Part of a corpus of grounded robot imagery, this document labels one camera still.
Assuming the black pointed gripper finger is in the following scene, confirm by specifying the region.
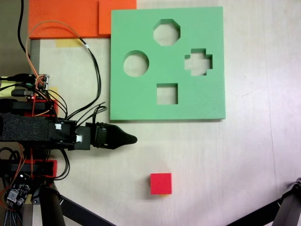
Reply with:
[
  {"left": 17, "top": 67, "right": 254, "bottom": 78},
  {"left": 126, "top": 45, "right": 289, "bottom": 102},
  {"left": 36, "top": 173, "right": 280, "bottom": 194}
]
[{"left": 109, "top": 124, "right": 138, "bottom": 150}]

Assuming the red square block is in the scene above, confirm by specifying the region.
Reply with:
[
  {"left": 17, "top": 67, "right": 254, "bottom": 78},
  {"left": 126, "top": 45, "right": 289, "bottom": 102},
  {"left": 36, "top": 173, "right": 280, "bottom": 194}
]
[{"left": 150, "top": 173, "right": 173, "bottom": 195}]

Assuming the large orange foam block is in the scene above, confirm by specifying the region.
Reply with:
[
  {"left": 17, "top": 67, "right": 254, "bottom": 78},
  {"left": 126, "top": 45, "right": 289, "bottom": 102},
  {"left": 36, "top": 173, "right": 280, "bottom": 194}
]
[{"left": 28, "top": 0, "right": 111, "bottom": 40}]

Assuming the green foam shape board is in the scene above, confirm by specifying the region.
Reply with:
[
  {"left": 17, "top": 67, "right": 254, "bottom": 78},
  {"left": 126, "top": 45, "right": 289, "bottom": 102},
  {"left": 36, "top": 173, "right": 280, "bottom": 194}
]
[{"left": 109, "top": 6, "right": 227, "bottom": 122}]

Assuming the red base clamp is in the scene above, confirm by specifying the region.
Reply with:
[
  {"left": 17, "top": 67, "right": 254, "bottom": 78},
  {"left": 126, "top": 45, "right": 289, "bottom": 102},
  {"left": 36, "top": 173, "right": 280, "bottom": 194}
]
[
  {"left": 23, "top": 159, "right": 58, "bottom": 178},
  {"left": 23, "top": 98, "right": 59, "bottom": 118}
]

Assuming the black tripod leg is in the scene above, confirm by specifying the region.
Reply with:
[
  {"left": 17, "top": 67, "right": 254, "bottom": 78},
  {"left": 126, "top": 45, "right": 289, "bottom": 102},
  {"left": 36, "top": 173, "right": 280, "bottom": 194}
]
[
  {"left": 225, "top": 177, "right": 301, "bottom": 226},
  {"left": 39, "top": 185, "right": 116, "bottom": 226}
]

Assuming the black USB plug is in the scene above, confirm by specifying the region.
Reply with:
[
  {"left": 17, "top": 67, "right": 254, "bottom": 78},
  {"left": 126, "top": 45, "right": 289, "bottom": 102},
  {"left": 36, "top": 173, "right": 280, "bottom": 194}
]
[{"left": 11, "top": 89, "right": 32, "bottom": 97}]

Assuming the yellow tape strip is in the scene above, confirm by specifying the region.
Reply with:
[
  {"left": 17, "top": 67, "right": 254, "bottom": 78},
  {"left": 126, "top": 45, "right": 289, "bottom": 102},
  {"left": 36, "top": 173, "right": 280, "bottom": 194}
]
[{"left": 55, "top": 39, "right": 82, "bottom": 48}]

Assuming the black power converter board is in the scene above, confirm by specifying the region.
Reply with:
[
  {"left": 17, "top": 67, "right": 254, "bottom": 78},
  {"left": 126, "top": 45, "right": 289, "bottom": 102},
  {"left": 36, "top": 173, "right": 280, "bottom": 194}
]
[{"left": 4, "top": 173, "right": 32, "bottom": 209}]

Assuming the yellow sticky note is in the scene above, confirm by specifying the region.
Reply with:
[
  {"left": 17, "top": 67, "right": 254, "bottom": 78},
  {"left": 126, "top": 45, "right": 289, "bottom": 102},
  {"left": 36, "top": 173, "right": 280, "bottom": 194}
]
[{"left": 0, "top": 81, "right": 15, "bottom": 97}]

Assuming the thin black wire bundle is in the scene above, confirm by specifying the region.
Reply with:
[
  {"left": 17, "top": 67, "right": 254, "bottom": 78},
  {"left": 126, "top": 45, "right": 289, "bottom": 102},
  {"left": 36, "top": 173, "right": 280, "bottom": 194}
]
[{"left": 67, "top": 36, "right": 106, "bottom": 120}]

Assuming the circuit board with wires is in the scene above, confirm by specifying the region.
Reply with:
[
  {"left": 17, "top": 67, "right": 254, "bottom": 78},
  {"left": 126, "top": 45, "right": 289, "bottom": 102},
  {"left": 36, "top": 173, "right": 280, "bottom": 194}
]
[{"left": 26, "top": 73, "right": 51, "bottom": 100}]

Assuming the orange wire loop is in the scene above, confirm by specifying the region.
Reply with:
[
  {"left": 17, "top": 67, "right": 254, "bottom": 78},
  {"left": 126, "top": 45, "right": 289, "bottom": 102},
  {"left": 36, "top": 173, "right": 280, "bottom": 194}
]
[{"left": 25, "top": 20, "right": 82, "bottom": 82}]

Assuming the braided black white cable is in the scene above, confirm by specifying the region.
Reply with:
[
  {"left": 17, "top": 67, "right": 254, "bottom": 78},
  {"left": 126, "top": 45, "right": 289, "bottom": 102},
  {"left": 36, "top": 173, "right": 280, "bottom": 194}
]
[{"left": 2, "top": 207, "right": 17, "bottom": 226}]

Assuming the thick black cable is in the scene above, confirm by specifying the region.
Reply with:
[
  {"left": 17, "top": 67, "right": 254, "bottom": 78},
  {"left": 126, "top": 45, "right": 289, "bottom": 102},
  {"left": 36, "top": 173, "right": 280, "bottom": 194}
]
[{"left": 17, "top": 0, "right": 27, "bottom": 54}]

